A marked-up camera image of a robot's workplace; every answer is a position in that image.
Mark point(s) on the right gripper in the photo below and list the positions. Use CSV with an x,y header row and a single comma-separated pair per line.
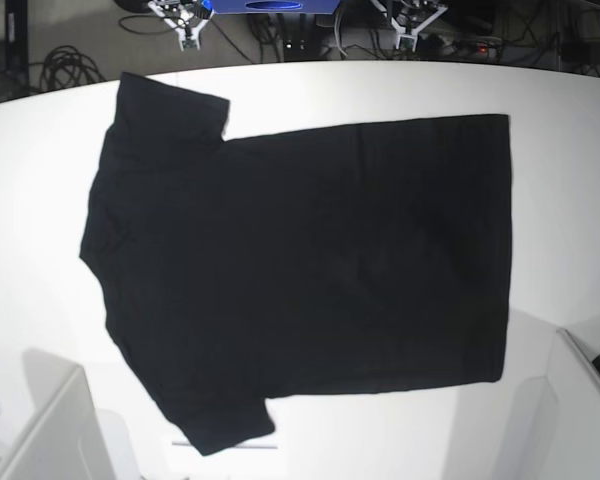
x,y
182,15

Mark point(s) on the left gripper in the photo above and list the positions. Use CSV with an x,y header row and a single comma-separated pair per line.
x,y
409,15

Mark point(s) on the black T-shirt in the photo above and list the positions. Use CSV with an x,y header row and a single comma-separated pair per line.
x,y
354,259

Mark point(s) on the blue box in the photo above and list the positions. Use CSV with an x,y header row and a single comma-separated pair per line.
x,y
226,7

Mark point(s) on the power strip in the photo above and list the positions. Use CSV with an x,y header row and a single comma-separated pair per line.
x,y
466,45

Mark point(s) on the white partition left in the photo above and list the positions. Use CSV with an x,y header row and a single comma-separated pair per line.
x,y
62,440

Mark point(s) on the white partition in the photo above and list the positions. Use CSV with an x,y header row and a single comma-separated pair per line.
x,y
575,448
62,440

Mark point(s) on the white partition right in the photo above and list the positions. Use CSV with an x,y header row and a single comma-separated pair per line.
x,y
575,448

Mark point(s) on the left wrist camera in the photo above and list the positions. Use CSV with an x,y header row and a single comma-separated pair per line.
x,y
407,43

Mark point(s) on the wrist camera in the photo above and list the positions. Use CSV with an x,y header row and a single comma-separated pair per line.
x,y
190,43
407,43

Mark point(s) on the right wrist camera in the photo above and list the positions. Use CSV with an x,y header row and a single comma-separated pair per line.
x,y
190,43

